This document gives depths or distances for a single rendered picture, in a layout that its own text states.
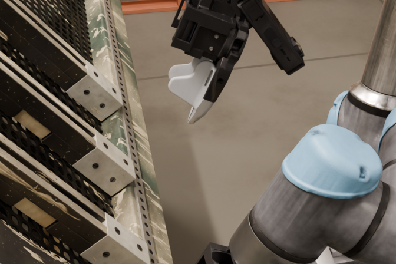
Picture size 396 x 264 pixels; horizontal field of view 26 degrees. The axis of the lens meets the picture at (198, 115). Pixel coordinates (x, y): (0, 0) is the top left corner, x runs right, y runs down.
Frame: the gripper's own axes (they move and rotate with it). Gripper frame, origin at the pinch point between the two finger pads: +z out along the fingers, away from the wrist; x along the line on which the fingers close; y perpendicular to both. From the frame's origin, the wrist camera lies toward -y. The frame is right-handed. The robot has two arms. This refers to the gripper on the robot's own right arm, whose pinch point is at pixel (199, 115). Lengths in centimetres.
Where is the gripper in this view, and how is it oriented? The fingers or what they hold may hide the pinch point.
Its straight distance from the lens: 107.4
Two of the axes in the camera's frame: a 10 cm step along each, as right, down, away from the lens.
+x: 0.2, 4.3, -9.0
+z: -3.7, 8.4, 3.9
